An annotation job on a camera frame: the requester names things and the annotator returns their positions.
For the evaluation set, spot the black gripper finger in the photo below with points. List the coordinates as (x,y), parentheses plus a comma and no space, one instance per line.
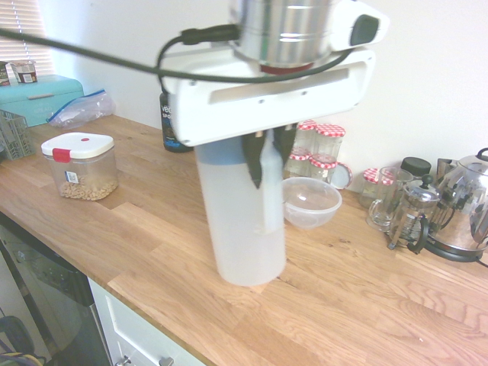
(285,141)
(255,160)

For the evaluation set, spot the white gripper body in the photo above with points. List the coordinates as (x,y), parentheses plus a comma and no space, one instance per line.
(267,110)

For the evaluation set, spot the translucent water pitcher blue lid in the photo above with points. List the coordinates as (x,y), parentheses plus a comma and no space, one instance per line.
(244,228)

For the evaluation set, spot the tall jar red checked lid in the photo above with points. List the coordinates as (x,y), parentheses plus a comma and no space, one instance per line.
(307,133)
(329,143)

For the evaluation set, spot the loose red checked jar lid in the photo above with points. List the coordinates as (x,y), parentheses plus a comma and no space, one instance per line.
(342,176)

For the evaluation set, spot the clear plastic bowl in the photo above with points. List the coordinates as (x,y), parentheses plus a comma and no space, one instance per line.
(312,206)

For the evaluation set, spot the black Vega protein tub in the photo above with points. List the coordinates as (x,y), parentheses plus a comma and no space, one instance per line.
(169,126)

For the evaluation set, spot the clear glass mug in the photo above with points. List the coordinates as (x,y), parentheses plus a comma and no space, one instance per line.
(385,206)

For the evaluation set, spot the jar with black lid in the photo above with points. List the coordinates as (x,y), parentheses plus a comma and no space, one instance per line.
(415,165)

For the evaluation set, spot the glass french press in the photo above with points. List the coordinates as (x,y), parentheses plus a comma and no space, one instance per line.
(413,217)

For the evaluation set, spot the cereal container white lid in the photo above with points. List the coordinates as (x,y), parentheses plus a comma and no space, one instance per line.
(82,171)

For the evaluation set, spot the clear zip bag blue seal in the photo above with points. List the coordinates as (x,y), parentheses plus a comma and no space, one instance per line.
(82,110)

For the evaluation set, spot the chrome electric kettle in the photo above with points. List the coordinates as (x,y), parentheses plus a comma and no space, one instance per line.
(463,213)

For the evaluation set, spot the white cabinet drawer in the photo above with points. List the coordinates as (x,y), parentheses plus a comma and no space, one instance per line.
(129,328)

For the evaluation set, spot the silver drawer knob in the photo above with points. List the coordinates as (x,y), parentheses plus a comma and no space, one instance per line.
(165,361)
(124,360)

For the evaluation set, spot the teal bread box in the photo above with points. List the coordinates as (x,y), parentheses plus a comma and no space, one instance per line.
(38,97)

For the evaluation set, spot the black dishwasher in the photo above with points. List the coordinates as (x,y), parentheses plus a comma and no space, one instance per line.
(45,274)

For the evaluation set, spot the grey plastic crate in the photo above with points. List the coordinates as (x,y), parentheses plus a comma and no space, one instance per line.
(15,137)

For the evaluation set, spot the yogurt cup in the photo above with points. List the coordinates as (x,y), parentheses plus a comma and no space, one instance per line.
(24,72)

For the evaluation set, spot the white window blind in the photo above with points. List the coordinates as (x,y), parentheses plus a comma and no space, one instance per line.
(23,34)

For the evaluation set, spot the dark bag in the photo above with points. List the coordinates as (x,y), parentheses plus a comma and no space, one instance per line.
(17,343)

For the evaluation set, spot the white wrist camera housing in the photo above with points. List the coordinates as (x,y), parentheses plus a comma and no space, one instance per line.
(364,28)

